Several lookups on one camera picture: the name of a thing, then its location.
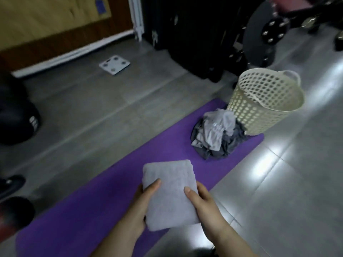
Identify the person's left hand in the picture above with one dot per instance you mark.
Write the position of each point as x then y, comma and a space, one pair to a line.
134, 216

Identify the person's right hand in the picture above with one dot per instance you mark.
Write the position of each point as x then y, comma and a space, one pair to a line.
211, 219

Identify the whitish grey towel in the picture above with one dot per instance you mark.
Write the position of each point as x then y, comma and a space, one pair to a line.
197, 143

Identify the dark grey towel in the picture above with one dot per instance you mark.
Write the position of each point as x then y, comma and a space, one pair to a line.
233, 143

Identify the white perforated laundry basket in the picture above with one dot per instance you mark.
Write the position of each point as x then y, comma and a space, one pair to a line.
257, 115

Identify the person's dark trouser leg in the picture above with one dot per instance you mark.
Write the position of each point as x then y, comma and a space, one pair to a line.
205, 252

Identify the purple yoga mat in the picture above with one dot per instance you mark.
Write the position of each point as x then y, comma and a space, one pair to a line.
93, 206

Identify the red padded gym roller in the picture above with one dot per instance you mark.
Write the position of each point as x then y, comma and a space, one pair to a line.
16, 214

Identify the white bathroom scale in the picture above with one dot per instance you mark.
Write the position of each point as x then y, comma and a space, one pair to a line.
114, 64

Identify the black medicine ball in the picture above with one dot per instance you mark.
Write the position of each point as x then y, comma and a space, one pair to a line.
16, 117

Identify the blue label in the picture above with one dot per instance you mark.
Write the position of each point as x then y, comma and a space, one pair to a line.
100, 6

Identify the red padded gym machine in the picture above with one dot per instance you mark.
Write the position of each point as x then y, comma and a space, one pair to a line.
316, 18

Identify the dark red machine pad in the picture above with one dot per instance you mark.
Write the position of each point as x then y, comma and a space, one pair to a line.
292, 3

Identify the white vertical frame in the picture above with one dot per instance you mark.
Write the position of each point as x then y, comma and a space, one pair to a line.
136, 16

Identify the beige wall board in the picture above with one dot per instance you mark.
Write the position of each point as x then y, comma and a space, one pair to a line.
40, 16

